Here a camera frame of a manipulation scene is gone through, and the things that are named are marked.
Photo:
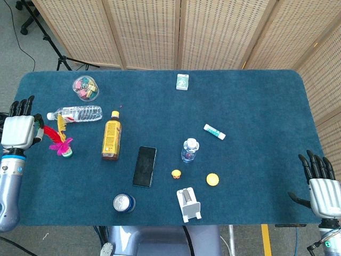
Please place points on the clear jar of binder clips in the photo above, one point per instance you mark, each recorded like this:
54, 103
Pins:
85, 88

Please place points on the yellow label tea bottle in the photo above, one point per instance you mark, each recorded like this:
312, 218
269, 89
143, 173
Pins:
112, 138

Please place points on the white green glue stick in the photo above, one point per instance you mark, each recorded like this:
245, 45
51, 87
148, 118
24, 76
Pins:
214, 132

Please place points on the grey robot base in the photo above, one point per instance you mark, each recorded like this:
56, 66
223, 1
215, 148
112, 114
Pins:
160, 241

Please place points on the metal table leg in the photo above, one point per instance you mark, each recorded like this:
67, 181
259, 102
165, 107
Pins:
232, 240

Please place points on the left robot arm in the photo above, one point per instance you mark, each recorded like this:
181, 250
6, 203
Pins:
9, 192

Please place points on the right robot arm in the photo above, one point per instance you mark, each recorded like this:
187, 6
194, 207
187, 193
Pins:
333, 240

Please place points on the clear purple label water bottle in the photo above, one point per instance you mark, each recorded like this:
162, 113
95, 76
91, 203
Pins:
190, 152

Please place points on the blue table cloth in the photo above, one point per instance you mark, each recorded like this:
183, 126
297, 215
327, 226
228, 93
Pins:
239, 106

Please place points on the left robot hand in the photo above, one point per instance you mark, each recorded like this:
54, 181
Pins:
17, 132

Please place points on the black office chair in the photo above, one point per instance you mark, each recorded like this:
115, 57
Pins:
28, 21

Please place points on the wicker folding screen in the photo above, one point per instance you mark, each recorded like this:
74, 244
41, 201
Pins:
149, 32

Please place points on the black smartphone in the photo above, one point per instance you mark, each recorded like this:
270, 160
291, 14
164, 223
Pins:
145, 166

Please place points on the clear red label water bottle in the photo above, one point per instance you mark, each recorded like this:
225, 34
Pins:
82, 113

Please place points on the yellow duck toy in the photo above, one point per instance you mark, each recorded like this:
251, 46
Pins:
176, 174

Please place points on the yellow bottle cap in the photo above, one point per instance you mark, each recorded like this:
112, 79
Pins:
212, 179

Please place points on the feather shuttlecock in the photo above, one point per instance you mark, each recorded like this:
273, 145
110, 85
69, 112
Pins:
62, 146

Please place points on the black tripod stand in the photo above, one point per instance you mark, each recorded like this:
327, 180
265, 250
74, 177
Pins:
54, 46

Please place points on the blue silver drink can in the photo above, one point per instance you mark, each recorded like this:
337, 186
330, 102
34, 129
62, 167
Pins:
123, 202

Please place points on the small green white box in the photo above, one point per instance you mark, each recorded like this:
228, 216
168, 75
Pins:
182, 82

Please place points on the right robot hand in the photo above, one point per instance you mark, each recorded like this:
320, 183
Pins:
326, 197

